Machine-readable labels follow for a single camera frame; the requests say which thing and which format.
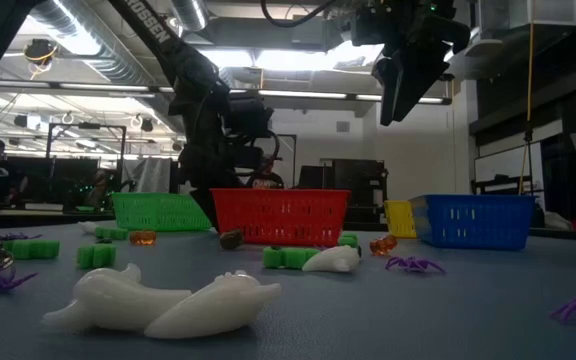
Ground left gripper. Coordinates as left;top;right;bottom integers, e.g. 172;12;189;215
167;77;277;231

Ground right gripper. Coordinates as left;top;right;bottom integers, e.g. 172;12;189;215
352;12;472;127

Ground orange translucent pumpkin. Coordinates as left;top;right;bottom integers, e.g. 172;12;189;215
369;233;399;257
128;229;158;247

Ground green plastic basket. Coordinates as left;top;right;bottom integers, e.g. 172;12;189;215
111;192;214;233

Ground grey fabric cover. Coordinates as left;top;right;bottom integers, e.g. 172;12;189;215
121;157;173;194

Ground red plastic basket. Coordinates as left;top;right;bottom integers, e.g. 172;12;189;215
210;188;353;248

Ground long ceiling light bar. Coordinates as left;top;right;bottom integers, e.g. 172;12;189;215
0;79;453;106

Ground black equipment cabinet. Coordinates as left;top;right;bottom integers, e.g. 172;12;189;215
297;158;390;232

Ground yellow plastic basket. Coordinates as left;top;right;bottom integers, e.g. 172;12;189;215
383;199;419;240

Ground blue plastic basket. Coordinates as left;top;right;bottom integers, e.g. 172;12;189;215
409;193;538;251

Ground dark workbench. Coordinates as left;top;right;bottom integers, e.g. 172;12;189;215
0;202;115;231

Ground round ceiling fixture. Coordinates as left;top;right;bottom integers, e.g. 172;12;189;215
22;37;60;69

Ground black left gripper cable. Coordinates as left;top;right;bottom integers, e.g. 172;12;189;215
247;128;283;176

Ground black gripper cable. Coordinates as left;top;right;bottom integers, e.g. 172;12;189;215
247;128;283;176
260;0;342;30

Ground black metal gantry frame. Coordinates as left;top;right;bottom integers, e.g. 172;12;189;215
267;132;298;190
45;122;128;174

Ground rectangular metal air duct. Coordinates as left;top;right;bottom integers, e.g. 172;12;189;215
197;14;384;51

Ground white wall board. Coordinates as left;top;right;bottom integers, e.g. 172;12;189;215
474;141;544;187

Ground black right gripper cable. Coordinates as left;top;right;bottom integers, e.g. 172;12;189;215
260;0;342;30

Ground small round silver duct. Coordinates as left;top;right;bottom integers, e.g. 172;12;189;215
169;0;210;32

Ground large spiral air duct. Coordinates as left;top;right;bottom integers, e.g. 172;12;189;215
27;0;157;86

